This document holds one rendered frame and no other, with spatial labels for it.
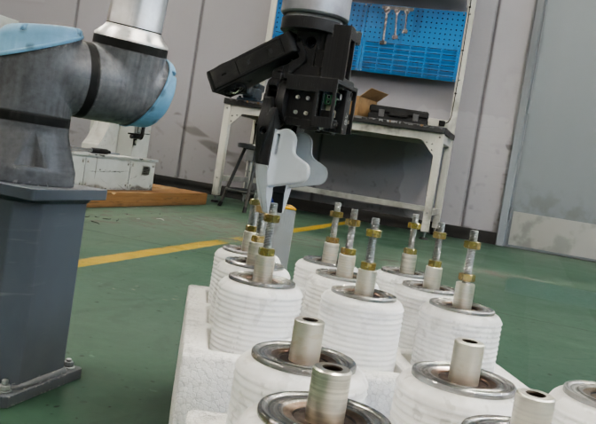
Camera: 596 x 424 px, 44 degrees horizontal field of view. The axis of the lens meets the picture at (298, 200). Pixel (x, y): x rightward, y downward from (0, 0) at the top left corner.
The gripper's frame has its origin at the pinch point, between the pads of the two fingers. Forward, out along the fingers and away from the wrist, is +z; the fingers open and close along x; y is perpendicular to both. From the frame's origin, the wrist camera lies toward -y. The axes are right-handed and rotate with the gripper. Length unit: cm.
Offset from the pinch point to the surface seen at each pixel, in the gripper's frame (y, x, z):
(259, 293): 2.4, -4.2, 9.7
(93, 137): -230, 270, 0
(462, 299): 21.4, 10.5, 8.0
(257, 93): -203, 415, -48
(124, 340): -45, 45, 34
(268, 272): 1.6, -0.6, 7.9
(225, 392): 2.1, -8.1, 19.7
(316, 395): 21.3, -38.4, 7.5
